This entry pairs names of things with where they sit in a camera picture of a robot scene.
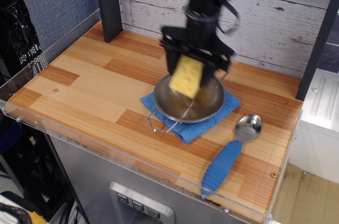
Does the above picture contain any dark grey right post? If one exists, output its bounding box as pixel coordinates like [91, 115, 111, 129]
[296, 0, 338, 101]

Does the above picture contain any white appliance top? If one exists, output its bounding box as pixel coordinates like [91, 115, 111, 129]
[288, 69, 338, 183]

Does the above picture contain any steel spoon blue handle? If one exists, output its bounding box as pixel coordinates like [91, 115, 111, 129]
[201, 114, 262, 198]

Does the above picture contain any black braided cable sleeve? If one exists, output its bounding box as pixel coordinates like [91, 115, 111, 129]
[0, 203, 31, 224]

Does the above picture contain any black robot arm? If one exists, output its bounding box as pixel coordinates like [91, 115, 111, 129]
[160, 0, 238, 86]

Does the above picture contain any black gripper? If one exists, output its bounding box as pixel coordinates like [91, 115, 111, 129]
[160, 9, 234, 88]

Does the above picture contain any silver dispenser button panel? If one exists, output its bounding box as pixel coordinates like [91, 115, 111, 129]
[109, 181, 175, 223]

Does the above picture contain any steel toy fridge cabinet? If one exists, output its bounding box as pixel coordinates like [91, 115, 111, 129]
[50, 137, 273, 223]

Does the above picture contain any steel pot with handles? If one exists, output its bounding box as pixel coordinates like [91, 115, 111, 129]
[147, 74, 226, 133]

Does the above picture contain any blue folded cloth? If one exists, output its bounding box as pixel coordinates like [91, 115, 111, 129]
[140, 90, 241, 144]

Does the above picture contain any yellow toy cheese wedge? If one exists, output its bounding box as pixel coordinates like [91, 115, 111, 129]
[169, 55, 204, 99]

